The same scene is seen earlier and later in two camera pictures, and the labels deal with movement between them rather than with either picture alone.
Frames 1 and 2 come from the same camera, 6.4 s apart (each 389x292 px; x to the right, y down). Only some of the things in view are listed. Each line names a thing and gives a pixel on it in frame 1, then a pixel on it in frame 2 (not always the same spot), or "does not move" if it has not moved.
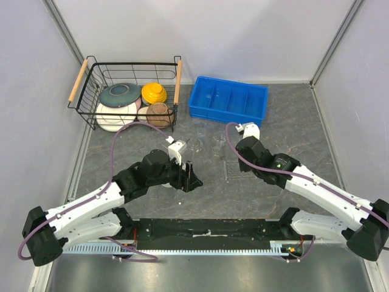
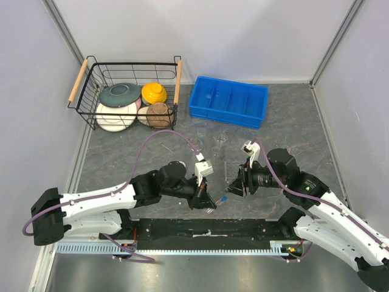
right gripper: x=243 y=166 to x=244 y=179
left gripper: x=186 y=180 to x=201 y=199
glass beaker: x=201 y=131 does not move
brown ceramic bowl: x=160 y=115 does not move
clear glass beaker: x=196 y=145 does not move
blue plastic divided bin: x=227 y=101 does not move
